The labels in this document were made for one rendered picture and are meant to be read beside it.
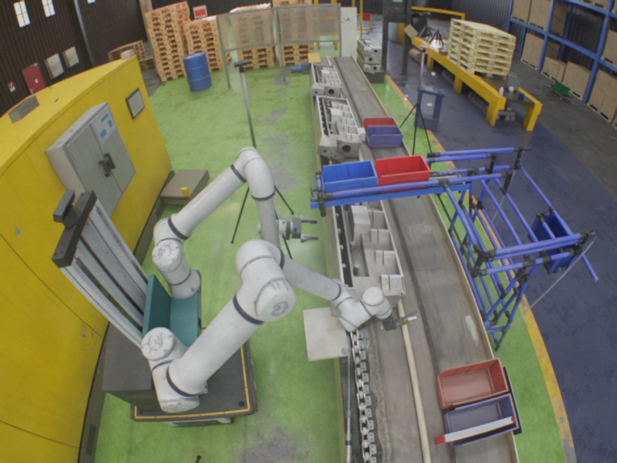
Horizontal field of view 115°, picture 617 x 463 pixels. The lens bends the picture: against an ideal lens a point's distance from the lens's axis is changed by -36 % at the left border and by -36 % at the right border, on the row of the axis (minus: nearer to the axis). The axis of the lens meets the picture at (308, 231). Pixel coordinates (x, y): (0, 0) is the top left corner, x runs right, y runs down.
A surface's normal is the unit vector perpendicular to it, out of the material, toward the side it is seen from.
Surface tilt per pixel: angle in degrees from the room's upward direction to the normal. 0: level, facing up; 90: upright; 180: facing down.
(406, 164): 88
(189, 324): 0
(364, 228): 45
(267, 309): 86
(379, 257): 31
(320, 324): 0
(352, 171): 88
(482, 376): 0
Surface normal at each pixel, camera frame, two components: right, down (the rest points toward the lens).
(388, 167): 0.03, 0.70
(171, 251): 0.10, -0.62
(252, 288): -0.62, -0.28
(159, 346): -0.08, -0.73
